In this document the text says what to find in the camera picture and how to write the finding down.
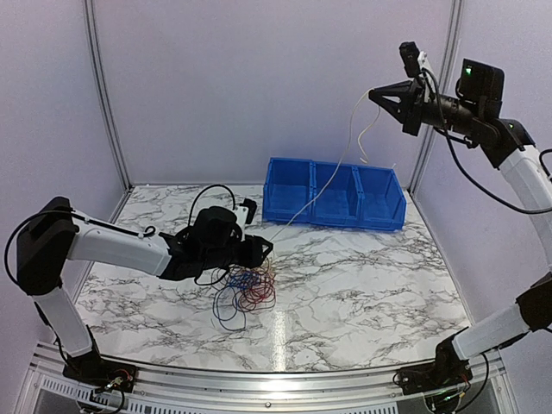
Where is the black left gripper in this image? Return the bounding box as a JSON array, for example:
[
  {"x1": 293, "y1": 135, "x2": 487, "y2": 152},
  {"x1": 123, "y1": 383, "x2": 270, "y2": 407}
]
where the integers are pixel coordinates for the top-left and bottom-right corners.
[{"x1": 202, "y1": 235, "x2": 273, "y2": 271}]

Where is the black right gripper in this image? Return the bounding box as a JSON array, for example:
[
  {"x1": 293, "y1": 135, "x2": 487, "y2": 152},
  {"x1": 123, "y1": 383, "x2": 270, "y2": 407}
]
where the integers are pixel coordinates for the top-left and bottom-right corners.
[{"x1": 370, "y1": 78, "x2": 482, "y2": 135}]

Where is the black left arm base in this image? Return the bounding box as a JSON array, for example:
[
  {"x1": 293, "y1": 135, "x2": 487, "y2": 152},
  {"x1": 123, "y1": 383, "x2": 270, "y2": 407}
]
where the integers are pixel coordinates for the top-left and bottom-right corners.
[{"x1": 62, "y1": 329, "x2": 137, "y2": 392}]

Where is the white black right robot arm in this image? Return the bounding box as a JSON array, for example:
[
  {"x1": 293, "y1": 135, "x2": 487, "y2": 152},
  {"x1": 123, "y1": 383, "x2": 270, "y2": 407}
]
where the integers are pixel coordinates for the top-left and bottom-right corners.
[{"x1": 368, "y1": 59, "x2": 551, "y2": 386}]

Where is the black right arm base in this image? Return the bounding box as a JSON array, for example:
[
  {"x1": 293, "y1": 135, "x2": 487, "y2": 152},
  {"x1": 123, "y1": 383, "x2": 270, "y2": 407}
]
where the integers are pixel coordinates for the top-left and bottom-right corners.
[{"x1": 392, "y1": 340, "x2": 473, "y2": 395}]

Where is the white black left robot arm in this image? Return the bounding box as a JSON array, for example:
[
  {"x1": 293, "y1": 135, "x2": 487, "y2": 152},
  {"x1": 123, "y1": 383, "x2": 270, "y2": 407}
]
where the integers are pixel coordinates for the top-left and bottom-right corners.
[{"x1": 3, "y1": 197, "x2": 273, "y2": 384}]

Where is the blue plastic bin left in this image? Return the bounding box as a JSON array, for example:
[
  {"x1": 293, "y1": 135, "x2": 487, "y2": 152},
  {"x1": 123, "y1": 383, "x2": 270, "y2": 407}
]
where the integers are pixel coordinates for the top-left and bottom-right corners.
[{"x1": 262, "y1": 158, "x2": 312, "y2": 223}]

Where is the blue plastic bin right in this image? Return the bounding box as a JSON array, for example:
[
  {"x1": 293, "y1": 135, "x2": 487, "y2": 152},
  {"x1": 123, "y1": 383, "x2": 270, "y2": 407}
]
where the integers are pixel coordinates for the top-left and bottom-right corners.
[{"x1": 357, "y1": 166, "x2": 406, "y2": 231}]

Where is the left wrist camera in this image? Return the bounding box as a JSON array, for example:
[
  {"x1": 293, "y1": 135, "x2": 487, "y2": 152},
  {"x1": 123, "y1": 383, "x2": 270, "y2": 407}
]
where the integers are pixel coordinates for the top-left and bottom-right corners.
[{"x1": 233, "y1": 198, "x2": 257, "y2": 227}]

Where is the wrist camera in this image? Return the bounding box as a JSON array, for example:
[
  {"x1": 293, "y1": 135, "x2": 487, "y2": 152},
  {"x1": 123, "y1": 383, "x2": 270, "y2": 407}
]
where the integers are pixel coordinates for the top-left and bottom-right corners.
[
  {"x1": 233, "y1": 198, "x2": 257, "y2": 227},
  {"x1": 398, "y1": 41, "x2": 433, "y2": 84}
]

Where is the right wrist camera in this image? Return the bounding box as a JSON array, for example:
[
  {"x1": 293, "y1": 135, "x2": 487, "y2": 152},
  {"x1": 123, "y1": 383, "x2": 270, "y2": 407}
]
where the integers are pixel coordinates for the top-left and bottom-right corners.
[{"x1": 398, "y1": 41, "x2": 433, "y2": 84}]

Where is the aluminium front rail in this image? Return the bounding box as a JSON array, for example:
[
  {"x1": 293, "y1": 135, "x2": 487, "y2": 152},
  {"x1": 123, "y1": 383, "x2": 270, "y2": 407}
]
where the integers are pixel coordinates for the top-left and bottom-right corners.
[{"x1": 14, "y1": 342, "x2": 518, "y2": 413}]

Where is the aluminium frame post left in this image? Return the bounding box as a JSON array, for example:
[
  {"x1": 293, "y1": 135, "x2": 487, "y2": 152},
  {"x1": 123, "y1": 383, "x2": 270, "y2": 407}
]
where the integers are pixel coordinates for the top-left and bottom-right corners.
[{"x1": 82, "y1": 0, "x2": 133, "y2": 191}]

